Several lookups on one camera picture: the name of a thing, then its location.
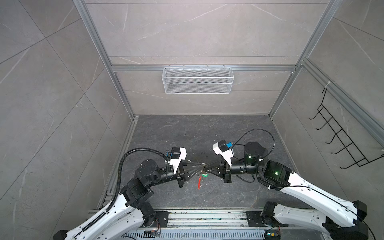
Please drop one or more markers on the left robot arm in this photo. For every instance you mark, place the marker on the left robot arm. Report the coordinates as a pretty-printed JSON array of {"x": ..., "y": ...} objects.
[{"x": 130, "y": 209}]

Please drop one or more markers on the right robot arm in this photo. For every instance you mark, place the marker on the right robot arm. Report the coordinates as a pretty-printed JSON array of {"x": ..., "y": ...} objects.
[{"x": 340, "y": 219}]

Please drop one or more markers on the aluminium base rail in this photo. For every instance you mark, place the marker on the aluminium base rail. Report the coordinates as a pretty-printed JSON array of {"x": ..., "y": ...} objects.
[{"x": 218, "y": 224}]

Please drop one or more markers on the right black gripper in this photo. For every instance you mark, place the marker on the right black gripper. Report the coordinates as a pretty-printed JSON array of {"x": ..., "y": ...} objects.
[{"x": 224, "y": 170}]

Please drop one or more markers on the white wire mesh basket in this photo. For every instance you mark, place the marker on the white wire mesh basket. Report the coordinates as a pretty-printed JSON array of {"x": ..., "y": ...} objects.
[{"x": 197, "y": 80}]

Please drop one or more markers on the black wire hook rack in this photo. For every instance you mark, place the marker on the black wire hook rack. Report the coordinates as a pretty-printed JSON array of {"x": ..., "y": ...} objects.
[{"x": 339, "y": 133}]

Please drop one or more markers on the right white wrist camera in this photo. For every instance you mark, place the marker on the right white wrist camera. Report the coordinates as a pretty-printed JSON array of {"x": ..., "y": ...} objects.
[{"x": 225, "y": 150}]

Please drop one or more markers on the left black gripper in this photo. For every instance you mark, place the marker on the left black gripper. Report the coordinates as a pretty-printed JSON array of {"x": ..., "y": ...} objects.
[{"x": 181, "y": 173}]

